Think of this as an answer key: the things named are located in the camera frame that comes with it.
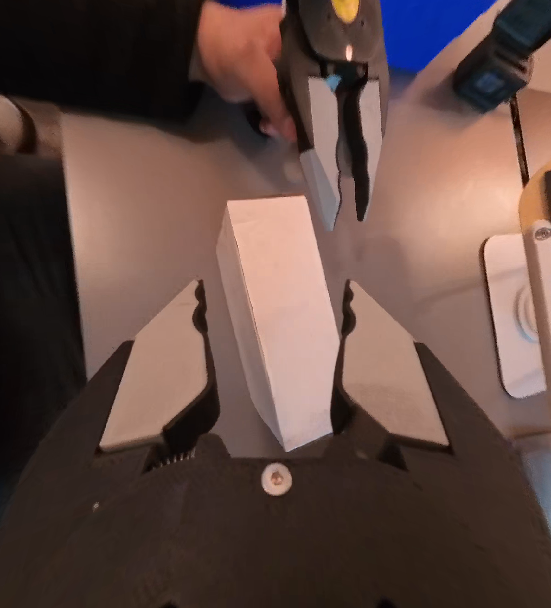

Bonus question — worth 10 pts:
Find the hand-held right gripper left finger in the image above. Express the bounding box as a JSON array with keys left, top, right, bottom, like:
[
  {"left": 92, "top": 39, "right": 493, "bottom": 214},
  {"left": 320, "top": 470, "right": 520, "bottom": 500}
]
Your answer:
[{"left": 99, "top": 279, "right": 221, "bottom": 452}]

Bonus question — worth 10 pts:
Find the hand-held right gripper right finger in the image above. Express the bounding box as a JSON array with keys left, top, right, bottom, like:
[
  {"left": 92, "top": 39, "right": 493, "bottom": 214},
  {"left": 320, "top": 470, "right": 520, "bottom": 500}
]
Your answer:
[{"left": 330, "top": 279, "right": 450, "bottom": 448}]

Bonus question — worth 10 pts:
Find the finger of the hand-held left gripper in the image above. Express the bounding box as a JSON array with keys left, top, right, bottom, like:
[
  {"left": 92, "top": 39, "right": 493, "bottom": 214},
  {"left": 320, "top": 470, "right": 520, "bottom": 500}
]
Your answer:
[
  {"left": 341, "top": 78, "right": 384, "bottom": 223},
  {"left": 299, "top": 76, "right": 343, "bottom": 232}
]

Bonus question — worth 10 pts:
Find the blue plastic bin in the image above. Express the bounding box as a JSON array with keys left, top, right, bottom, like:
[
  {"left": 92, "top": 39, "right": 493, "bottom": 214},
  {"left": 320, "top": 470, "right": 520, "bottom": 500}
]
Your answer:
[{"left": 218, "top": 0, "right": 511, "bottom": 73}]

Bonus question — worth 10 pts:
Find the white mailer box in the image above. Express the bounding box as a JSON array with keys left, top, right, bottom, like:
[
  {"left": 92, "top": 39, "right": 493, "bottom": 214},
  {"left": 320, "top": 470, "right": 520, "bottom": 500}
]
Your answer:
[{"left": 216, "top": 194, "right": 342, "bottom": 453}]

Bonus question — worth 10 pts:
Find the person's left hand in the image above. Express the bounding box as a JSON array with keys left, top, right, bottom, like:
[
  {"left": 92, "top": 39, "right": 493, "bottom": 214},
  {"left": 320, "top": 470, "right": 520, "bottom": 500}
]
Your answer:
[{"left": 194, "top": 2, "right": 301, "bottom": 143}]

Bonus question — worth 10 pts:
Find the black electronic device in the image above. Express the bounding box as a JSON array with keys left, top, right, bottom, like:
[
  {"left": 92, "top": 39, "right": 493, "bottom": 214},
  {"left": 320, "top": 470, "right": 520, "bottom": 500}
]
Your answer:
[{"left": 452, "top": 0, "right": 551, "bottom": 114}]

